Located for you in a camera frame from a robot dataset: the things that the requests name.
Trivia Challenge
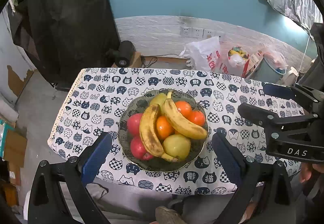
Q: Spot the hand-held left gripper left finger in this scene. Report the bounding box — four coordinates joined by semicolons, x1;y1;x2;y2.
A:
27;132;113;224

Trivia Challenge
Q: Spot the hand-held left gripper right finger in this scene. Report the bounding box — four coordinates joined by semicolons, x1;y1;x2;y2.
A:
211;133;294;224

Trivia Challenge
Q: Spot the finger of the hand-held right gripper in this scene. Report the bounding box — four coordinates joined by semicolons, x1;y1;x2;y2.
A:
237;103;318;134
263;83;321;107

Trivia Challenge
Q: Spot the red apple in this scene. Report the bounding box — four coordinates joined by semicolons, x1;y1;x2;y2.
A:
127;113;144;137
130;135;155;161

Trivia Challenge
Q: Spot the small mandarin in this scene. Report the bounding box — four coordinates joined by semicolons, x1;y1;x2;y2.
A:
189;110;206;127

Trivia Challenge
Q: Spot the yellow-green pear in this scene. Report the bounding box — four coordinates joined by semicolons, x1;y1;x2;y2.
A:
149;93;169;113
162;134;191;160

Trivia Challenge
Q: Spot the spotted yellow banana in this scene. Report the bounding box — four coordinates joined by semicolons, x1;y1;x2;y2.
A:
164;91;208;140

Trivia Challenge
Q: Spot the bunch of two bananas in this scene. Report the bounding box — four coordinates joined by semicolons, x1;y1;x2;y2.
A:
139;104;179;162

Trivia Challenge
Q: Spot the green patterned glass bowl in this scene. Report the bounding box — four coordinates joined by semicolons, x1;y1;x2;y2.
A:
118;89;209;172

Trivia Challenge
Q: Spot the large orange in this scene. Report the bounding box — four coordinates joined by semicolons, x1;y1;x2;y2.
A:
156;116;176;141
175;101;193;118

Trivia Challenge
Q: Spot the person's right hand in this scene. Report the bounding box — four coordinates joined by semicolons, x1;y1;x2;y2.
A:
299;163;315;184

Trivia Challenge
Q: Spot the grey-blue bin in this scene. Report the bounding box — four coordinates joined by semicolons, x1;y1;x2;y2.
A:
253;55;288;84

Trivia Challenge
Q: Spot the pink plastic bag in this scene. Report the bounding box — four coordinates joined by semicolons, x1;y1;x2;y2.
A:
263;45;288;70

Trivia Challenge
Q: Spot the red and white carton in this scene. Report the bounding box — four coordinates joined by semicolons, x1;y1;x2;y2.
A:
242;53;265;79

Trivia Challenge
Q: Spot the clear bag with items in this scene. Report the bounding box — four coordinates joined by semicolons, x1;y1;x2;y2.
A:
228;47;250;67

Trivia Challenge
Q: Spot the cat-print tablecloth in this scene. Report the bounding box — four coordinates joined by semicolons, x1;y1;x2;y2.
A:
48;67;305;195

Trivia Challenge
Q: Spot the white red-printed plastic bag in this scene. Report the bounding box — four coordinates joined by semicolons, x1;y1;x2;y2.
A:
180;36;229;75

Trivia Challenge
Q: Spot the brown cardboard sheet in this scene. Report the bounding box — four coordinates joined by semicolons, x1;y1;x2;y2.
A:
142;56;189;64

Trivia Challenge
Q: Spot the black cylindrical device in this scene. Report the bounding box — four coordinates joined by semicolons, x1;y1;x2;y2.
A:
106;40;136;67

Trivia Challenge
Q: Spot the white cord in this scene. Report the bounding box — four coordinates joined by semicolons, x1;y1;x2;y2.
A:
299;37;311;75

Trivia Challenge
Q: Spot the black cable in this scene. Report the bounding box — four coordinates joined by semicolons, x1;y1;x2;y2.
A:
140;56;159;69

